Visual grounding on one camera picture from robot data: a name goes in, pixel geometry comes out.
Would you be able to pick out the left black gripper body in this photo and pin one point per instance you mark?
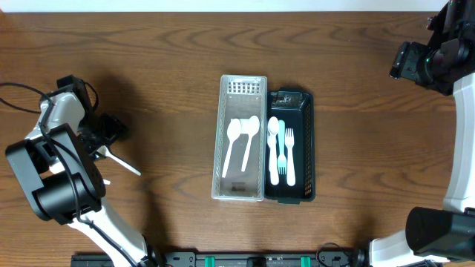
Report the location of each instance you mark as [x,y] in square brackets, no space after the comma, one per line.
[102,132]

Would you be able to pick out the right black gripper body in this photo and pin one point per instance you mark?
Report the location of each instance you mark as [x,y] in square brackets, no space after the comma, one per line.
[415,61]

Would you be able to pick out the white plastic fork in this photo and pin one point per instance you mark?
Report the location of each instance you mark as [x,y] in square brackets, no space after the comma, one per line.
[289,143]
[273,165]

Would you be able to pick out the clear perforated plastic basket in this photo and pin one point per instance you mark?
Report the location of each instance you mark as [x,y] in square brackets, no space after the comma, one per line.
[240,98]

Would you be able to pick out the pale blue plastic fork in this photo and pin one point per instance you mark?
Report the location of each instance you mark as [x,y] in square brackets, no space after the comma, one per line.
[281,145]

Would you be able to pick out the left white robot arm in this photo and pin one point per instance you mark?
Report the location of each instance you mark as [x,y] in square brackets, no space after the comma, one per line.
[62,183]

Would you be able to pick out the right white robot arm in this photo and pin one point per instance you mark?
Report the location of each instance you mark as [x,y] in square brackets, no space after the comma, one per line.
[444,65]

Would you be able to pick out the black perforated plastic basket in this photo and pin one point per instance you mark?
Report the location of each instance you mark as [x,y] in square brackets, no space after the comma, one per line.
[296,107]

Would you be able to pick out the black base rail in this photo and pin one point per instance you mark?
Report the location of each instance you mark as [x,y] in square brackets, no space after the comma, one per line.
[327,257]

